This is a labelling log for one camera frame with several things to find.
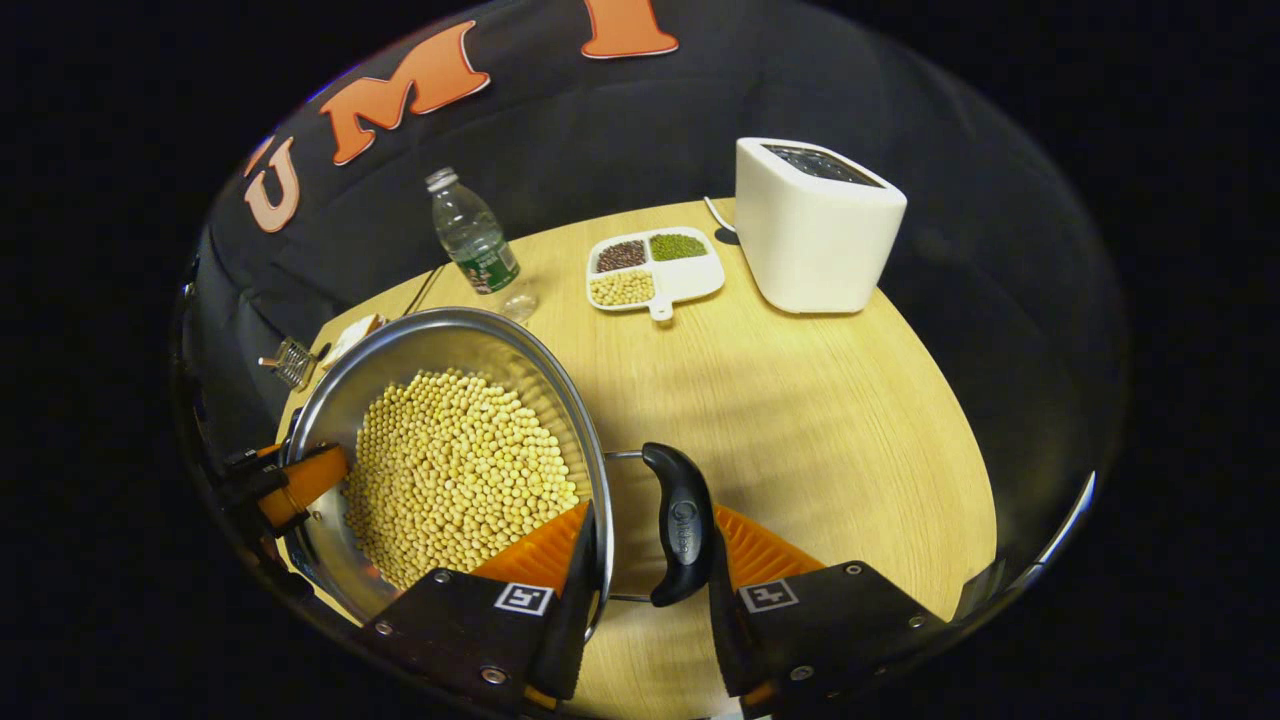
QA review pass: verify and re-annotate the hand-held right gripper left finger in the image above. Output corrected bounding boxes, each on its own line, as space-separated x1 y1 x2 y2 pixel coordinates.
360 500 601 713

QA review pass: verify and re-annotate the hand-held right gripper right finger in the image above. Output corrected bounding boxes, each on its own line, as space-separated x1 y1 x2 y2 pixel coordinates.
705 503 951 716

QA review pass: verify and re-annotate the steel pot with black handles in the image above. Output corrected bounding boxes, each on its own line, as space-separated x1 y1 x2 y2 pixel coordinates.
280 307 717 641

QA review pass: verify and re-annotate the heap of soybeans in pot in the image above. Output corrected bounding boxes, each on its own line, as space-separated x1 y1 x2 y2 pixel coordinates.
343 368 581 591

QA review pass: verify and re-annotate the sandwich on white plate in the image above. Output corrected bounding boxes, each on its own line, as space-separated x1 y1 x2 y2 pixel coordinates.
320 313 386 371

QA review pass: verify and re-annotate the clear water bottle green label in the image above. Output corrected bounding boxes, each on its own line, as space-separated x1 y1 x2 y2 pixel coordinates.
425 167 521 296

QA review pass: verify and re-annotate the small soybeans portion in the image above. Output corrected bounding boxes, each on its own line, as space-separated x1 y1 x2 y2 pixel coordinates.
590 270 656 307

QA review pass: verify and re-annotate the white divided plate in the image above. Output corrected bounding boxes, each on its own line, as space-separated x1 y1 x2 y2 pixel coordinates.
585 226 727 323

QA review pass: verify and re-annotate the white toaster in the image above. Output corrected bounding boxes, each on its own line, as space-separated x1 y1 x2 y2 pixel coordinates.
735 137 909 315

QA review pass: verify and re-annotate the black backdrop cloth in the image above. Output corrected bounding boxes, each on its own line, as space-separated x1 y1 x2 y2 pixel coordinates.
175 0 1131 621

